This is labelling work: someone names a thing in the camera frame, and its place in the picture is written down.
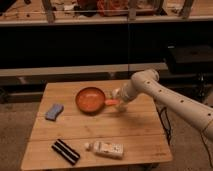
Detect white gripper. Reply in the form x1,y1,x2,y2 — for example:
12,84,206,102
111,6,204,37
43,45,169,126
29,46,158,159
111,84,133,112

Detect orange pepper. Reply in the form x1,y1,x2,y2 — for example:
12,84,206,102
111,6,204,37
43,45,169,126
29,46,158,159
105,99,119,106

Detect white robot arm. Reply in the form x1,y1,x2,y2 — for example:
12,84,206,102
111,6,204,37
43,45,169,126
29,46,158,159
112,69,213,142

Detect orange ceramic bowl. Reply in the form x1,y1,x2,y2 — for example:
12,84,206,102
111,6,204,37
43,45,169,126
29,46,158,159
75,87,106,113

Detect wooden table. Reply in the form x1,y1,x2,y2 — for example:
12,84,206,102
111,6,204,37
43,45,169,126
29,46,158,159
21,80,172,171

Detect white lotion bottle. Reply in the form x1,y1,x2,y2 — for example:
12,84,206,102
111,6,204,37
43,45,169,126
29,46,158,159
84,141,124,159

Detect blue sponge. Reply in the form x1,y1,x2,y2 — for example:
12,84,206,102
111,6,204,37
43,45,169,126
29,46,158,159
45,104,64,121

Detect black striped rectangular block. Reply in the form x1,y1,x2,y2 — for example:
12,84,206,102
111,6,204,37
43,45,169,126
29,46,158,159
51,139,80,165

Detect black box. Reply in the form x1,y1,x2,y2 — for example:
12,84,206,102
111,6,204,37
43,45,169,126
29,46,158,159
165,45,213,74

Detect long wooden shelf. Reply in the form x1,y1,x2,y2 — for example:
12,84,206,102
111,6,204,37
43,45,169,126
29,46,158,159
0,0,213,27

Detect black cable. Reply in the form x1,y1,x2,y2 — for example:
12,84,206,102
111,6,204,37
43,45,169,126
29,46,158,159
157,103,173,145

